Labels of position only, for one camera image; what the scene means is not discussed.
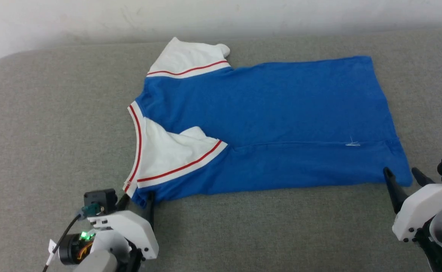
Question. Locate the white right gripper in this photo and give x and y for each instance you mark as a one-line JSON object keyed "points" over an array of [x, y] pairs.
{"points": [[419, 207]]}

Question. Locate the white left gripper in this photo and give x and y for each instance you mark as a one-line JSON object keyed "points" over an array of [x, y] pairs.
{"points": [[134, 228]]}

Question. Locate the blue white red-striped shirt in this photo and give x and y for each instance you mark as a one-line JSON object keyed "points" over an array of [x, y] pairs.
{"points": [[281, 105]]}

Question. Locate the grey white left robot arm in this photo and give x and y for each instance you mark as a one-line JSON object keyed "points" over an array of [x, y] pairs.
{"points": [[100, 262]]}

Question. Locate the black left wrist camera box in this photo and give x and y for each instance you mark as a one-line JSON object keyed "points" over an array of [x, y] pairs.
{"points": [[100, 198]]}

